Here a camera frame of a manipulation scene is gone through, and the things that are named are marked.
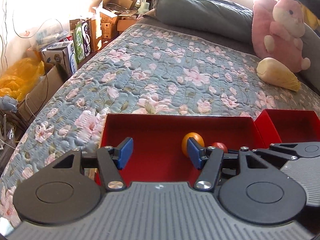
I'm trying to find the open brown cardboard box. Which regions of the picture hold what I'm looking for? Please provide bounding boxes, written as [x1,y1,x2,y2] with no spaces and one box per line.
[98,0,138,18]

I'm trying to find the grey cloth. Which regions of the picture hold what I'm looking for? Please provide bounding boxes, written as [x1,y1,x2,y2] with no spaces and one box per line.
[0,96,19,113]

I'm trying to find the red cardboard box tray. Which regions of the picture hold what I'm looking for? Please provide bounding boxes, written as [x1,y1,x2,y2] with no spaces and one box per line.
[96,113,266,188]
[254,109,320,146]

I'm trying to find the yellow plastic bag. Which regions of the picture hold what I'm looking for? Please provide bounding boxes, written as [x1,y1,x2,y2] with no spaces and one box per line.
[0,57,46,102]

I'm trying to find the small yellow-orange tomato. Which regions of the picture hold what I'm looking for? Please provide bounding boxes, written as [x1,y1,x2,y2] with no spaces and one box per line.
[181,132,204,158]

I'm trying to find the white plastic bottle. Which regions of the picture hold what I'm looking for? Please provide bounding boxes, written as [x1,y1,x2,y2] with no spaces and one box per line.
[138,1,150,15]

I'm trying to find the small red tomato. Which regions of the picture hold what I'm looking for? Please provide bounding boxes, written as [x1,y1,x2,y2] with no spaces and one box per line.
[210,142,229,154]

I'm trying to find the white and blue box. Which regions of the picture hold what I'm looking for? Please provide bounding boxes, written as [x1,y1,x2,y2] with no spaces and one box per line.
[41,41,79,76]

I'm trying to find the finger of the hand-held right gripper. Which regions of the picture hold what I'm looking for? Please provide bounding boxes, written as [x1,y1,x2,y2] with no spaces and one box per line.
[252,142,304,167]

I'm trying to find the napa cabbage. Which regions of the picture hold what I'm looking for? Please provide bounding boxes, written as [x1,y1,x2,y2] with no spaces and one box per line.
[256,57,301,91]

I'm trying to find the floral quilted bedspread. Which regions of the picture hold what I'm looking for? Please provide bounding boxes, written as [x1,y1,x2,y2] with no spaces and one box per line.
[0,23,320,228]

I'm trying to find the pink plush rabbit toy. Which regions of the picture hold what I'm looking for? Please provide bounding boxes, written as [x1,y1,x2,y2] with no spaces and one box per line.
[251,0,311,73]

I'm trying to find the clear plastic container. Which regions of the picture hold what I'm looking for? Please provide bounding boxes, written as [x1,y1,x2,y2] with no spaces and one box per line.
[35,29,68,45]

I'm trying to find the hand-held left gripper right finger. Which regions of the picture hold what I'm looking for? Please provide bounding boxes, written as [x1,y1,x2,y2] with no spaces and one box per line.
[187,137,272,192]

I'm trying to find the grey-blue pillow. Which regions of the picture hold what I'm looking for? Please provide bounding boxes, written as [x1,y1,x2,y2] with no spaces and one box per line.
[152,0,320,93]

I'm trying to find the large plain cardboard box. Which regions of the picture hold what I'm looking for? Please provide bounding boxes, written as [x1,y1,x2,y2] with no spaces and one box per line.
[18,63,67,123]

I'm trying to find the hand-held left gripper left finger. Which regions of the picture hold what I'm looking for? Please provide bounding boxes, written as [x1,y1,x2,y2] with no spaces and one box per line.
[52,137,134,192]

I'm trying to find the green and white carton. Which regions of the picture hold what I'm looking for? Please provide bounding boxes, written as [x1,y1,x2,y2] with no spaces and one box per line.
[70,19,92,64]

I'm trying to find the printed brown cardboard box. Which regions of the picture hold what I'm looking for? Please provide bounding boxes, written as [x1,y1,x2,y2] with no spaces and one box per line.
[99,11,121,40]

